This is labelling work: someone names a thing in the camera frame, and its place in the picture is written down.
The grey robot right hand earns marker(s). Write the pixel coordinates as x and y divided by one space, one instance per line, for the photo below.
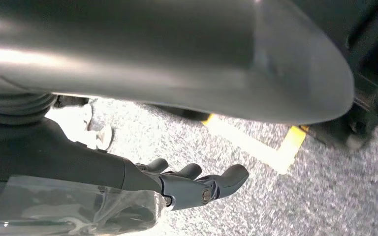
62 156

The white rounded object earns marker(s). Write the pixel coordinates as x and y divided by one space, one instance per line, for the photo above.
75 127

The ribbed grey right arm sleeve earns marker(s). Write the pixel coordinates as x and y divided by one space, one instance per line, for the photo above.
13 107

